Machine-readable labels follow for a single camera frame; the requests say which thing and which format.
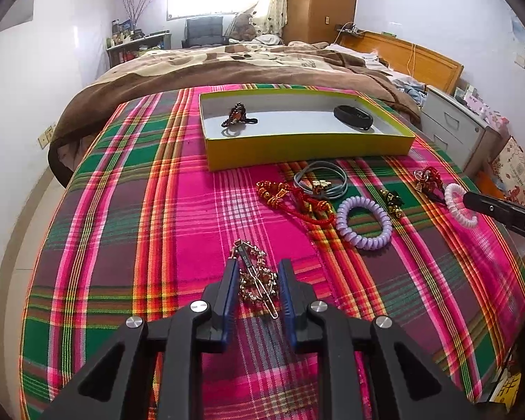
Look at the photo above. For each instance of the wooden wardrobe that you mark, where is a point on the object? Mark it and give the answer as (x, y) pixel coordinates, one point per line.
(321, 2)

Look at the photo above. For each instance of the window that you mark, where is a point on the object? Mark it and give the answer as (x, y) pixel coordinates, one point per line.
(210, 0)

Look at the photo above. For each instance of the brown patterned blanket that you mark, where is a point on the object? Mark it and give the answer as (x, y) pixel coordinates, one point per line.
(166, 74)

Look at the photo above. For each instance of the black fitness band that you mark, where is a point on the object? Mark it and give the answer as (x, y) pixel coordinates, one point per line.
(353, 116)

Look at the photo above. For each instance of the patterned curtain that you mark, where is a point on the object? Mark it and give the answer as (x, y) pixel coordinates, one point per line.
(274, 0)

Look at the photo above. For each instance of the gold beaded hair clip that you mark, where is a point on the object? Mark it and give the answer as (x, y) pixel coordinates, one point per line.
(256, 278)

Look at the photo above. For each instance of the grey drawer cabinet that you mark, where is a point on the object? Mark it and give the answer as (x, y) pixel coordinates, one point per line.
(455, 127)

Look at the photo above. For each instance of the dark grey chair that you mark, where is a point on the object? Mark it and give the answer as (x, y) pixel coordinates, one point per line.
(203, 30)

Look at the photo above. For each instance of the yellow cardboard box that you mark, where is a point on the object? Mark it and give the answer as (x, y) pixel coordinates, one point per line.
(306, 146)

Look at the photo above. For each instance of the cluttered shelf desk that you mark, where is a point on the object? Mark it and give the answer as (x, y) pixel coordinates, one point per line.
(131, 46)

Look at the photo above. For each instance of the wooden headboard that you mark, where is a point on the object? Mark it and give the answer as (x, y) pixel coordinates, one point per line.
(415, 59)

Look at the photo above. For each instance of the wall outlet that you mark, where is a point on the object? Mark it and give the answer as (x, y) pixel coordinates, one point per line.
(46, 135)

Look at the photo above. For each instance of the red and white gift bag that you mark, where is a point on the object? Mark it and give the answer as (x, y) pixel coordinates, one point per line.
(518, 170)

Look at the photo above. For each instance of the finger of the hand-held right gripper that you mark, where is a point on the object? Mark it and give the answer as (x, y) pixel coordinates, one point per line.
(503, 212)

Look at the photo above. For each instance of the dried branches in vase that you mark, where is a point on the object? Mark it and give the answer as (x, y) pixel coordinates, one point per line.
(138, 8)

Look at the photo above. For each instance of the brown teddy bear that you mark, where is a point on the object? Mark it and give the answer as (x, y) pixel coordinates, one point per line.
(245, 26)

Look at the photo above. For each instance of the power strip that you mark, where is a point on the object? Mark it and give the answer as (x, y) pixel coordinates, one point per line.
(349, 29)

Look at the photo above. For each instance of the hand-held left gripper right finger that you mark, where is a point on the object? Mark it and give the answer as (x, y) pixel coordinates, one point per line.
(286, 291)

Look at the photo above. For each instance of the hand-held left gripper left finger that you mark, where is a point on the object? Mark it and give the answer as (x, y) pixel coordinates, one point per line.
(230, 291)

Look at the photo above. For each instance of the light crumpled bedding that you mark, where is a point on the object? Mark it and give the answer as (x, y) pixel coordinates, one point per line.
(376, 63)

